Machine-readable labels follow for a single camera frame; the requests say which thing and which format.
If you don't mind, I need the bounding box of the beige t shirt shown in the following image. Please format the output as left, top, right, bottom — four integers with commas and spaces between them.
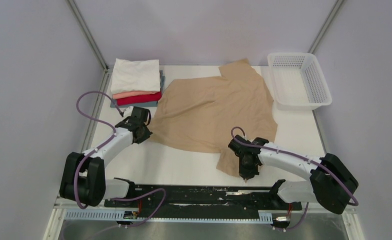
149, 59, 278, 177

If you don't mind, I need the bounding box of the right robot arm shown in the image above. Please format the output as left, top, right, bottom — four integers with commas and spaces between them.
228, 135, 359, 214

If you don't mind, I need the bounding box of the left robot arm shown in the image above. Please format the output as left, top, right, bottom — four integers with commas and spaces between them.
59, 106, 152, 209

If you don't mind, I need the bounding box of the blue-grey folded t shirt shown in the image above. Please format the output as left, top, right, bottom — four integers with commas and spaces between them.
110, 70, 165, 108

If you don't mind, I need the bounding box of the pink folded t shirt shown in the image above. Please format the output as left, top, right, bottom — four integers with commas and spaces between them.
112, 91, 157, 100

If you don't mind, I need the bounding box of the red folded t shirt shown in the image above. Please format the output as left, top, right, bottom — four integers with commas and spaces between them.
116, 92, 162, 107

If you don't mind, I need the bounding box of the white plastic basket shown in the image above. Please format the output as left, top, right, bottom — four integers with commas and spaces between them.
267, 52, 332, 111

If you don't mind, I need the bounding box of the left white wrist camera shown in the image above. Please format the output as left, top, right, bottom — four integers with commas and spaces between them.
122, 106, 134, 118

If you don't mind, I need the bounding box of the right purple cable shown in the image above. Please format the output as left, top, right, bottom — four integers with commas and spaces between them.
230, 126, 359, 207

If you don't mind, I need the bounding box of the purple cable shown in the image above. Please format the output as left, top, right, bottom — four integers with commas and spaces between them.
230, 126, 359, 207
74, 91, 124, 210

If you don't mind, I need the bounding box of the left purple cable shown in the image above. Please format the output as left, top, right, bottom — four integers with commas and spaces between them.
74, 91, 124, 210

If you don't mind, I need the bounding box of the slotted grey cable duct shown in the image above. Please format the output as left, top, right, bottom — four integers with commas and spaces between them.
65, 209, 273, 224

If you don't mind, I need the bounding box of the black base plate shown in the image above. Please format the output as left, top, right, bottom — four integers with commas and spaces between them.
104, 184, 302, 220

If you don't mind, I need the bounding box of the left aluminium frame post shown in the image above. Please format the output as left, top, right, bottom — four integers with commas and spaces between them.
66, 0, 109, 72

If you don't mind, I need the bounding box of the aluminium frame post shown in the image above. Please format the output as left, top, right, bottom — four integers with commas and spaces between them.
66, 0, 109, 72
308, 0, 346, 54

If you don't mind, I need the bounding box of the right aluminium frame post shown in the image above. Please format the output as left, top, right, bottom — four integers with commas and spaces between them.
308, 0, 346, 54

